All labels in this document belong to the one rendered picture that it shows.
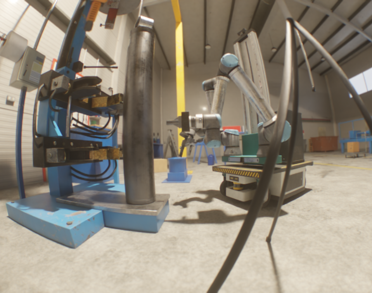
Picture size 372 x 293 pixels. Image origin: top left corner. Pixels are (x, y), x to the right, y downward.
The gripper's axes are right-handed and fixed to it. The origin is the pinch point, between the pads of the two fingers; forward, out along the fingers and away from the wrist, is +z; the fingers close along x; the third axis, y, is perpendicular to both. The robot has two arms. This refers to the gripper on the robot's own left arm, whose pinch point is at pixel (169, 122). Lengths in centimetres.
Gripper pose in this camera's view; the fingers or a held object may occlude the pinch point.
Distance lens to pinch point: 111.5
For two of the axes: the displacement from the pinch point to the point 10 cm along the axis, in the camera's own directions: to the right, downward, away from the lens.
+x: 0.3, 10.0, -0.3
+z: -10.0, 0.4, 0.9
